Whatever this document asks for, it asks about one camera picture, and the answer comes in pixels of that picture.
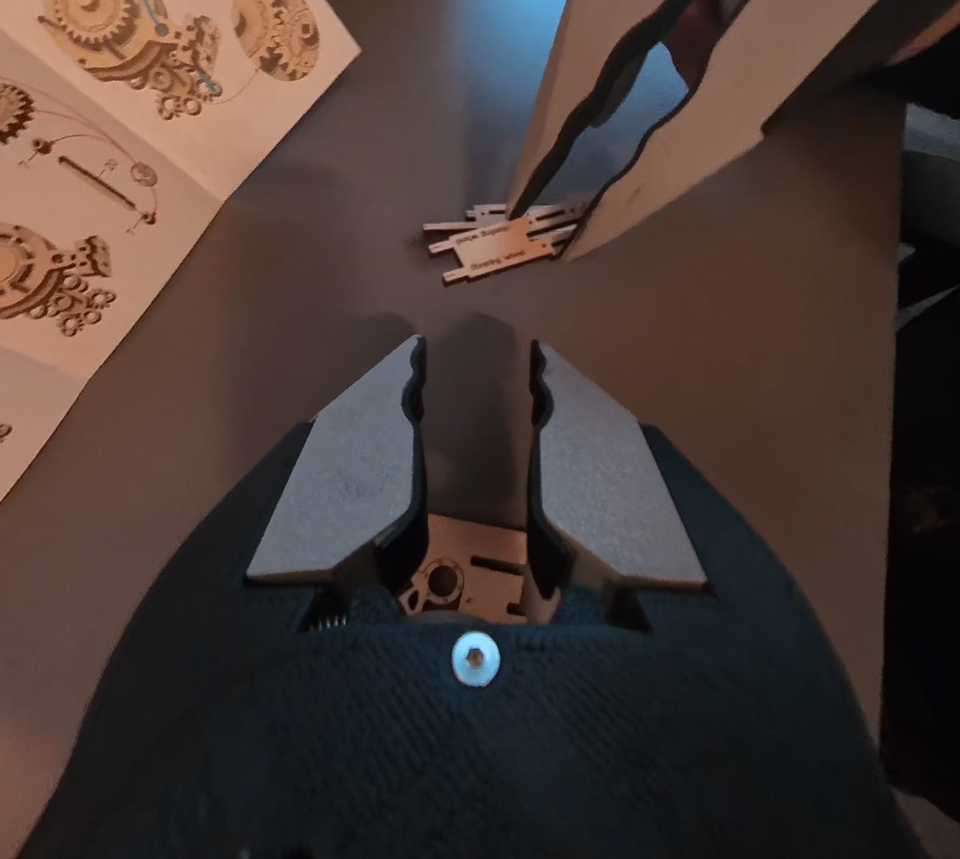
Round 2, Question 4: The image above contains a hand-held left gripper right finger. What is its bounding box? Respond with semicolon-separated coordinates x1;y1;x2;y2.
527;338;710;607

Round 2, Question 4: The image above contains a person's right hand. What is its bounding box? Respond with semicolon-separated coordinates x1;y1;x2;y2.
888;4;960;69

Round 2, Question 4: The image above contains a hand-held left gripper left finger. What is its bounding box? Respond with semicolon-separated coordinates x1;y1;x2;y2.
246;335;431;589

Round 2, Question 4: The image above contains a laser-cut wooden parts sheet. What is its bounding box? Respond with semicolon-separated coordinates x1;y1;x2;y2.
396;514;535;624

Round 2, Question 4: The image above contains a wooden part with long pin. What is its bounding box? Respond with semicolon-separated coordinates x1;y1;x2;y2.
422;199;595;253

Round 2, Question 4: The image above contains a wooden part with printed text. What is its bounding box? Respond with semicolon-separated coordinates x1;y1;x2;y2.
429;214;582;289

